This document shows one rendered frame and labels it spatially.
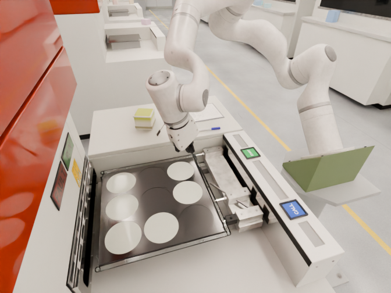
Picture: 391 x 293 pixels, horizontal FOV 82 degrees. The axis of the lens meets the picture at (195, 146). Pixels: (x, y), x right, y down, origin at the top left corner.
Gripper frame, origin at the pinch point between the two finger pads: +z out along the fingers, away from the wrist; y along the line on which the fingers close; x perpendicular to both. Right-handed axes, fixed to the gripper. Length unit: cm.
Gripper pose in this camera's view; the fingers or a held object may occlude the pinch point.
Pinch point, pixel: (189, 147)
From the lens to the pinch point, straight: 83.5
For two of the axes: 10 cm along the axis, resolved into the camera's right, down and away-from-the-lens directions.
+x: -7.5, -4.0, 5.3
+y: 6.2, -7.0, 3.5
